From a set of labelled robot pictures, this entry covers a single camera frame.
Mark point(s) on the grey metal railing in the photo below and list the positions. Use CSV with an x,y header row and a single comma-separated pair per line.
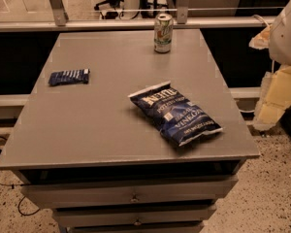
x,y
68,15

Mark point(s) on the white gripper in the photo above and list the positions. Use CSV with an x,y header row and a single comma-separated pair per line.
x,y
287,38

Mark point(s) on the grey drawer cabinet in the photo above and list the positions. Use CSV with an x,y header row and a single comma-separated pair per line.
x,y
92,132

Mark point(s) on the blue kettle chip bag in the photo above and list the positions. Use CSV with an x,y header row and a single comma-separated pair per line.
x,y
174,116

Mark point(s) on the top drawer with knob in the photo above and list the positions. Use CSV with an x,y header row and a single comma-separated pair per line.
x,y
73,195

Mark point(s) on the blue rxbar blueberry wrapper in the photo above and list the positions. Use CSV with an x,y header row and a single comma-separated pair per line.
x,y
69,77

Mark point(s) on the drawer with knob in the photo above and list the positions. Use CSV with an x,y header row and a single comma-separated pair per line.
x,y
134,216
73,195

